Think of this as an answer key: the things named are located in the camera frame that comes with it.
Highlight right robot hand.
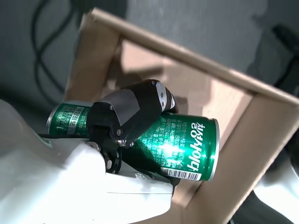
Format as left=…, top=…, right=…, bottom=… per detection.
left=0, top=79, right=181, bottom=224

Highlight green soda can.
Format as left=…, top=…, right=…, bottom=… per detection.
left=46, top=100, right=220, bottom=182

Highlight brown cardboard box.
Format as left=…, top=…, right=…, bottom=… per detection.
left=64, top=7, right=299, bottom=224

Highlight black floor cable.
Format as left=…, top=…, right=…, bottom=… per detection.
left=32, top=0, right=79, bottom=107

